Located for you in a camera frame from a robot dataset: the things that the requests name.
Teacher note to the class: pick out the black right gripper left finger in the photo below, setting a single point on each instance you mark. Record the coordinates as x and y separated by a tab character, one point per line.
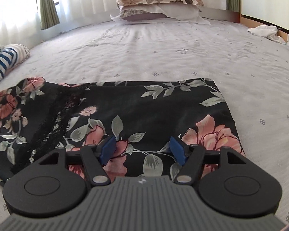
59	181

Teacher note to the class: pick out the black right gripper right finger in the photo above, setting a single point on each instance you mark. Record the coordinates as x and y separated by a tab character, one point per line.
225	180

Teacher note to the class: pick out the black floral pants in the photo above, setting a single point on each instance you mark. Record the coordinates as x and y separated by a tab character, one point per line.
37	116

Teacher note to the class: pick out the white patterned bed sheet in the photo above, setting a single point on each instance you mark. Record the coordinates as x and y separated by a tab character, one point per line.
251	72

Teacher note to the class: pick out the blue white striped garment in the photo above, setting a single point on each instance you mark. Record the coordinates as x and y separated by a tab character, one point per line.
11	56

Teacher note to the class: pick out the white crumpled cloth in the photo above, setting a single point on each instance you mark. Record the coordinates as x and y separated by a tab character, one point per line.
268	32

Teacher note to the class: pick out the left olive green curtain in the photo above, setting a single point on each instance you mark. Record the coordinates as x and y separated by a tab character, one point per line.
48	14

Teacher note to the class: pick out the white lower pillow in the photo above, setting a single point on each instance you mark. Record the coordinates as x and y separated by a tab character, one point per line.
178	11

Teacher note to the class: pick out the wooden bed frame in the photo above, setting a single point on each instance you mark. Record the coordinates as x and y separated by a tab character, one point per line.
251	22

